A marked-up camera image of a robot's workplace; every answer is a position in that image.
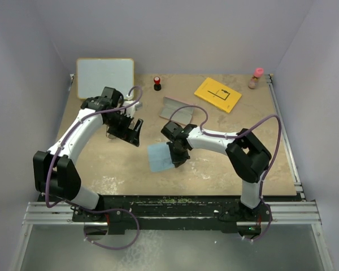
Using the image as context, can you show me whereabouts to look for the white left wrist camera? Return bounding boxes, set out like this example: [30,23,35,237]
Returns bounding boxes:
[121,100,142,116]

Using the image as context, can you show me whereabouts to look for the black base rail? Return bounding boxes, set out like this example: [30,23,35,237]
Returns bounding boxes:
[38,194,305,235]

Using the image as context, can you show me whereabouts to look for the red black stamp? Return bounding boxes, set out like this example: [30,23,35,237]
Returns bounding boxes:
[153,76,162,91]

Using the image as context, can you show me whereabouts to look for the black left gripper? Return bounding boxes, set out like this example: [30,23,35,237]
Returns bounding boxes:
[105,110,142,146]

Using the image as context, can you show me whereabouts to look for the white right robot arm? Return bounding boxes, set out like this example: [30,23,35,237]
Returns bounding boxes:
[161,121,272,221]

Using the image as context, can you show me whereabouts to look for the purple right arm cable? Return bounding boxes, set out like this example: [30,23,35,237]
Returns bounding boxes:
[168,104,282,244]

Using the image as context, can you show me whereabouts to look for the blue cleaning cloth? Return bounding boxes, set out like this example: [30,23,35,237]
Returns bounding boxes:
[147,142,175,172]

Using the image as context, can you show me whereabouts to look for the yellow framed whiteboard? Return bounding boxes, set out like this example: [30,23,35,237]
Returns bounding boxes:
[76,58,134,100]

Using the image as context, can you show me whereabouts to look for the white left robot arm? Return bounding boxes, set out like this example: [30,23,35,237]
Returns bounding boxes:
[33,87,144,221]

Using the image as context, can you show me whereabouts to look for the yellow book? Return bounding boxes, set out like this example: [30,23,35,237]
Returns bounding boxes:
[194,77,242,113]

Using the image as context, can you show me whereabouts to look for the pink glasses case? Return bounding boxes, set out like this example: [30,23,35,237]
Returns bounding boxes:
[159,97,194,125]

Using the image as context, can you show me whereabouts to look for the metal frame sunglasses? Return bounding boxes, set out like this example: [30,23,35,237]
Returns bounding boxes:
[106,120,134,140]

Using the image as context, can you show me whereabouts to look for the pink capped small bottle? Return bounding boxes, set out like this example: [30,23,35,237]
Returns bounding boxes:
[248,68,264,89]

